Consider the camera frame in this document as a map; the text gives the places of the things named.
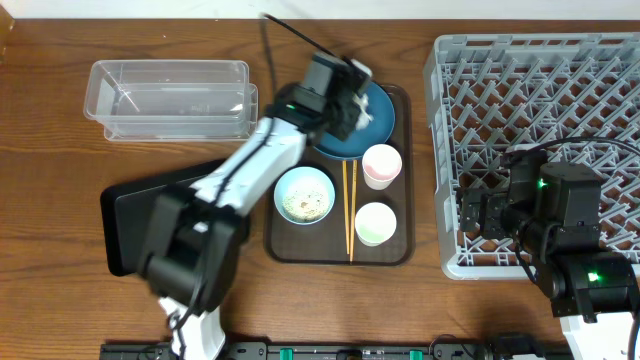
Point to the light blue bowl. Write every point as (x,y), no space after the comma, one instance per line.
(304,195)

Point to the brown serving tray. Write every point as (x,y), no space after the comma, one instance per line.
(323,243)

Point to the pink cup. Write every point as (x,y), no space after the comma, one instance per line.
(381,164)

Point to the clear plastic waste bin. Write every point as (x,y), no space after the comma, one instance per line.
(172,100)

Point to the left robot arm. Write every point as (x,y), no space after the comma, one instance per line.
(191,249)

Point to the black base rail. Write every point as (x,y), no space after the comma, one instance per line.
(263,351)

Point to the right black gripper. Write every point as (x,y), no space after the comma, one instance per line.
(493,202)

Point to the grey dishwasher rack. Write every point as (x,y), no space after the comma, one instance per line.
(578,92)

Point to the white napkin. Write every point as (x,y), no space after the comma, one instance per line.
(364,118)

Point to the right wooden chopstick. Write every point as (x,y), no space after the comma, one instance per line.
(353,209)

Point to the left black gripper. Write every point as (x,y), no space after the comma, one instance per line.
(346,128)

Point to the wooden chopstick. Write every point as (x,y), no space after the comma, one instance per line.
(353,209)
(346,204)

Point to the black waste tray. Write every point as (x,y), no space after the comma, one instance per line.
(126,210)

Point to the pale green cup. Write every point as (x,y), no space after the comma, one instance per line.
(375,224)

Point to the dark blue plate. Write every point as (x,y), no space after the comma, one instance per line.
(378,131)

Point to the left wooden chopstick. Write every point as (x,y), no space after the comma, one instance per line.
(346,204)

